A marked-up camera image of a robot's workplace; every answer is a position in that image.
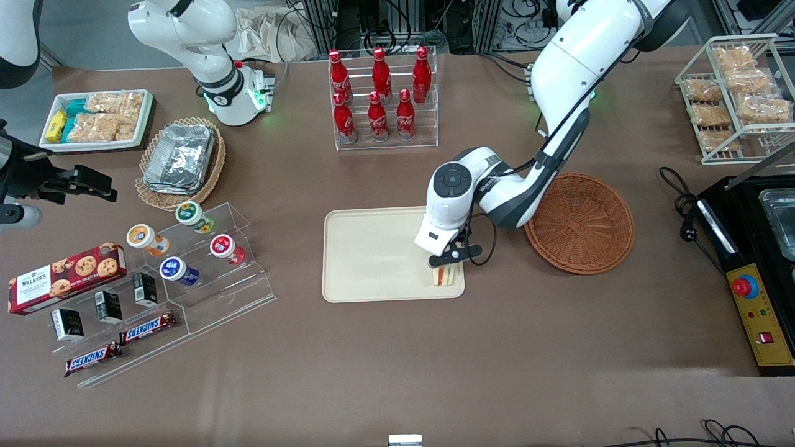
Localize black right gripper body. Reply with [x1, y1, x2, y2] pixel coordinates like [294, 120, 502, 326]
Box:
[0, 119, 78, 207]

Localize beige plastic tray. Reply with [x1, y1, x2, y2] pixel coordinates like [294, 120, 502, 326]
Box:
[321, 206, 466, 304]

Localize white rectangular snack tray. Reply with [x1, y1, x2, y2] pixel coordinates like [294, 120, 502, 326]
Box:
[39, 89, 155, 153]

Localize round brown wicker basket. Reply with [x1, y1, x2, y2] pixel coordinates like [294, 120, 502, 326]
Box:
[524, 172, 636, 276]

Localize oval wicker basket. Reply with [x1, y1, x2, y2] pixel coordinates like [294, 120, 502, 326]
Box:
[134, 116, 227, 212]

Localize yellow snack packet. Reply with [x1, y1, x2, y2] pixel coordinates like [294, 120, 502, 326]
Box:
[45, 111, 68, 143]

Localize rice cracker packet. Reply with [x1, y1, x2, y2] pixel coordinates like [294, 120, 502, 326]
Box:
[87, 91, 145, 115]
[67, 113, 139, 143]

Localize orange lid yogurt cup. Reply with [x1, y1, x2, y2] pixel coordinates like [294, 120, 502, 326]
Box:
[126, 223, 170, 258]

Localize teal snack packet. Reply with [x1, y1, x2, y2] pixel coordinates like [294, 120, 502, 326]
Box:
[62, 98, 91, 142]

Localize stack of foil containers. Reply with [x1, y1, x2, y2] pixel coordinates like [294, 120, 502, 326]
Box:
[142, 124, 217, 196]

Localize red Walkers cookie box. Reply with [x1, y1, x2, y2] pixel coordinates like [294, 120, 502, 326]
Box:
[7, 242, 128, 317]

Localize green lid yogurt cup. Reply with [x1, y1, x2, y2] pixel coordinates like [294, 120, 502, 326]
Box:
[175, 201, 216, 235]

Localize clear acrylic bottle rack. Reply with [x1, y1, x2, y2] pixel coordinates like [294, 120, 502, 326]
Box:
[327, 45, 440, 151]

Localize small black carton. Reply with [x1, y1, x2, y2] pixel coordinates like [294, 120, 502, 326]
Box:
[94, 290, 124, 325]
[50, 308, 85, 343]
[132, 272, 160, 309]

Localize red cola bottle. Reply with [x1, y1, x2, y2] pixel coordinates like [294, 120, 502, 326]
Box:
[371, 47, 393, 99]
[396, 89, 416, 141]
[412, 46, 432, 104]
[367, 91, 389, 143]
[333, 92, 358, 145]
[328, 49, 348, 100]

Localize blue lid yogurt cup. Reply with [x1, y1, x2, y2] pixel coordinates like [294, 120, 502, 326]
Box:
[159, 256, 201, 287]

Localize red lid yogurt cup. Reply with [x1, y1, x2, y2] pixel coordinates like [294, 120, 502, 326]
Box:
[209, 233, 247, 266]

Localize Snickers chocolate bar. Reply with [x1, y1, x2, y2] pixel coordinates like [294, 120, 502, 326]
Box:
[118, 310, 177, 347]
[64, 341, 123, 379]

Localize clear acrylic tiered display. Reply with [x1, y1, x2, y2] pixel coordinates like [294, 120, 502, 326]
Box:
[34, 201, 278, 390]

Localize beige cloth bag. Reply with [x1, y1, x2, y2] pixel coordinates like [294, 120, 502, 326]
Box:
[227, 6, 319, 63]

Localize clear bag of pastry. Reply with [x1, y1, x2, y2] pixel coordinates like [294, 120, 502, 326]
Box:
[735, 96, 794, 125]
[690, 102, 734, 128]
[713, 45, 757, 71]
[697, 128, 743, 154]
[724, 67, 775, 94]
[684, 77, 724, 104]

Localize red emergency stop button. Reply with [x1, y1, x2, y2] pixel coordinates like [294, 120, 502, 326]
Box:
[731, 273, 760, 300]

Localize black sealing machine, yellow panel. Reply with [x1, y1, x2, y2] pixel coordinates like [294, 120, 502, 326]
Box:
[696, 142, 795, 377]

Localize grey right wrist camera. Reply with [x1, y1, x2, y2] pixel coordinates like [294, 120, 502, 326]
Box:
[0, 203, 43, 229]

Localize black power cable with plug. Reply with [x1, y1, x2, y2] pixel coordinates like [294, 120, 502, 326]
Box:
[658, 166, 726, 275]

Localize white wire rack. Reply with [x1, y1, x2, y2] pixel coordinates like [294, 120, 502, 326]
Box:
[675, 34, 795, 166]

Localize black cable loops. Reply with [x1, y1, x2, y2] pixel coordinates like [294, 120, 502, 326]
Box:
[606, 418, 780, 447]

